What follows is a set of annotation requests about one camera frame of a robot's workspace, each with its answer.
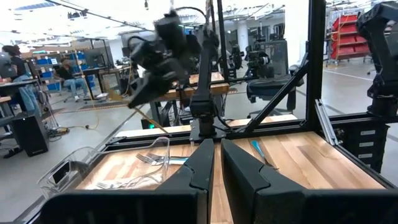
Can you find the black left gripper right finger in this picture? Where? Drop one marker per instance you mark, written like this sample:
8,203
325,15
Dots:
295,208

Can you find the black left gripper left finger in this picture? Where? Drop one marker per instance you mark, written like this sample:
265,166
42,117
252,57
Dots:
124,208

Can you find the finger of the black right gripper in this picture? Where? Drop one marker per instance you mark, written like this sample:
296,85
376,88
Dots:
149,88

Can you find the clear plastic bin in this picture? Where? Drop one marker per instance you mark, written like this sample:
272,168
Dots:
93,152

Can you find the black background robot arm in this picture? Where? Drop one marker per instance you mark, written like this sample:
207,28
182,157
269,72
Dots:
384,77
258,59

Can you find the wooden top workbench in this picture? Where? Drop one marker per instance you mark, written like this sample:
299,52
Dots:
214,88

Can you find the black box white labels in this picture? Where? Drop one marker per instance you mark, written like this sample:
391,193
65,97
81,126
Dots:
351,149

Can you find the person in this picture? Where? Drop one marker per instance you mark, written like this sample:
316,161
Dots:
66,74
21,71

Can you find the shelf with blue bins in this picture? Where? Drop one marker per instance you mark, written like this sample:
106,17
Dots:
46,67

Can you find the black office chair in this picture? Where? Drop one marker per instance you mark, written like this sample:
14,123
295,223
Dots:
270,87

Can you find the black computer tower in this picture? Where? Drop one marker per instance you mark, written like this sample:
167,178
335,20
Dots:
29,137

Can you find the dark workbench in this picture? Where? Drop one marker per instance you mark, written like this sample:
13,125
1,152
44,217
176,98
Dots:
18,83

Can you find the red bin rack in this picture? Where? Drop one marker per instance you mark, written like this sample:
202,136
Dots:
345,40

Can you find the silver aluminium rail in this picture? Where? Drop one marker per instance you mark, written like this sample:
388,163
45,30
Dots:
325,121

